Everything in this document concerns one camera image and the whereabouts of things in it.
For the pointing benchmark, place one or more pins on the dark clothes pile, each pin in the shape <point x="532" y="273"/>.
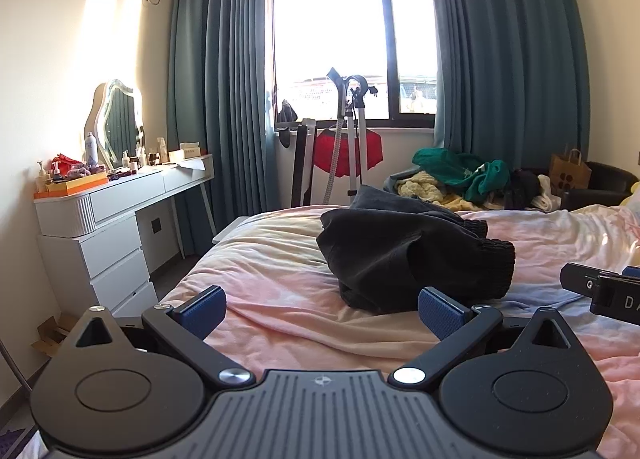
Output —
<point x="522" y="186"/>

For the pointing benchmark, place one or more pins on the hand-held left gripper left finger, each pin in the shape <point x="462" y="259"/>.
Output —
<point x="202" y="311"/>

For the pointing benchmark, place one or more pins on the white cloth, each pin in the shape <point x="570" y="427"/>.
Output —
<point x="547" y="199"/>

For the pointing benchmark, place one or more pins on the green garment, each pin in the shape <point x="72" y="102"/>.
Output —
<point x="450" y="166"/>

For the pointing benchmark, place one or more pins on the white dressing table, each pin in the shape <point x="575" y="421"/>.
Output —
<point x="120" y="219"/>

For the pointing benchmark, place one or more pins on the silver spray can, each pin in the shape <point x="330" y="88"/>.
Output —
<point x="90" y="149"/>

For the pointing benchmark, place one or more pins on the red bag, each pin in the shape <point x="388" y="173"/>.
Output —
<point x="67" y="161"/>

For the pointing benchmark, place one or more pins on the black pants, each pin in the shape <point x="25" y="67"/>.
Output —
<point x="400" y="249"/>

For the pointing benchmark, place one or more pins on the garment steamer stand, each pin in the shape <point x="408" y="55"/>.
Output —
<point x="356" y="139"/>

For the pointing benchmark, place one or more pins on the black hanging cloth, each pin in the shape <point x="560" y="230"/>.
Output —
<point x="287" y="116"/>

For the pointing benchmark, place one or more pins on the white bed footboard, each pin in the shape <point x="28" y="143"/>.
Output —
<point x="230" y="231"/>

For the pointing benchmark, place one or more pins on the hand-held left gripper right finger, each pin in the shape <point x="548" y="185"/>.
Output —
<point x="442" y="316"/>

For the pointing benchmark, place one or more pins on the white pump bottle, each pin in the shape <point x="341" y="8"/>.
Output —
<point x="41" y="179"/>

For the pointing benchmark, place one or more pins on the orange tray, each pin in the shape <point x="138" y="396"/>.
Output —
<point x="75" y="185"/>

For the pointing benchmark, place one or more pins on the dark framed window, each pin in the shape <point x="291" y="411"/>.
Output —
<point x="330" y="29"/>

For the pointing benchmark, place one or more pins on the wavy vanity mirror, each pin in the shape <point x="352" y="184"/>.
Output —
<point x="119" y="124"/>

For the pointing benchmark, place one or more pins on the metal pole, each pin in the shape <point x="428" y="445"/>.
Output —
<point x="15" y="366"/>

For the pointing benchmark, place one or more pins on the tissue box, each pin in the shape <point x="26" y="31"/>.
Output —
<point x="186" y="152"/>

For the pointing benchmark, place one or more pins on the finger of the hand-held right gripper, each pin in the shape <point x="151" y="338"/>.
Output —
<point x="577" y="278"/>

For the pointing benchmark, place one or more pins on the brown paper bag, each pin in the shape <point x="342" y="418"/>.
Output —
<point x="570" y="174"/>

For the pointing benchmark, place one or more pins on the red cloth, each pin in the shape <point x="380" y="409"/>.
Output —
<point x="330" y="154"/>

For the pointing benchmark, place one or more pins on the cardboard box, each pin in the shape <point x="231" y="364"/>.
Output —
<point x="52" y="336"/>

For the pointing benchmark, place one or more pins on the black armchair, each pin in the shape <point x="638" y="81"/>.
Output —
<point x="607" y="179"/>

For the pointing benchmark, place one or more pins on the black metal frame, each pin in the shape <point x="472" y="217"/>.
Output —
<point x="302" y="164"/>

